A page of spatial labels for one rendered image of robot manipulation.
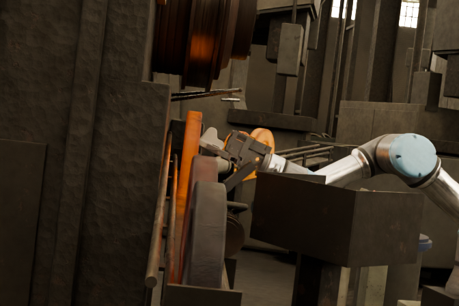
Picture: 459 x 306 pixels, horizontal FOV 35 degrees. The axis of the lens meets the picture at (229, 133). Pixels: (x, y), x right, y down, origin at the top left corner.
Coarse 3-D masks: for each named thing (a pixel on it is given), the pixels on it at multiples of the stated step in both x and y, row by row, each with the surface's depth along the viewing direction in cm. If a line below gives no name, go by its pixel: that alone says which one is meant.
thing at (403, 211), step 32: (256, 192) 146; (288, 192) 139; (320, 192) 133; (352, 192) 127; (384, 192) 131; (256, 224) 145; (288, 224) 138; (320, 224) 132; (352, 224) 126; (384, 224) 132; (416, 224) 138; (320, 256) 131; (352, 256) 127; (384, 256) 133; (416, 256) 139; (320, 288) 141
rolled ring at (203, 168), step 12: (204, 156) 96; (192, 168) 94; (204, 168) 93; (216, 168) 93; (192, 180) 91; (204, 180) 91; (216, 180) 91; (192, 192) 90; (180, 252) 101; (180, 264) 98; (180, 276) 91
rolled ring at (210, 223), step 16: (208, 192) 75; (224, 192) 76; (192, 208) 81; (208, 208) 73; (224, 208) 74; (192, 224) 84; (208, 224) 72; (224, 224) 72; (192, 240) 71; (208, 240) 71; (224, 240) 71; (192, 256) 70; (208, 256) 70; (192, 272) 70; (208, 272) 70
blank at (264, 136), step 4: (256, 128) 246; (260, 128) 246; (264, 128) 246; (252, 132) 244; (256, 132) 243; (260, 132) 243; (264, 132) 245; (268, 132) 247; (252, 136) 242; (256, 136) 241; (260, 136) 243; (264, 136) 245; (268, 136) 248; (272, 136) 250; (260, 140) 243; (264, 140) 245; (268, 140) 248; (272, 140) 250; (268, 144) 248; (272, 144) 251; (272, 148) 251; (272, 152) 251; (256, 160) 242
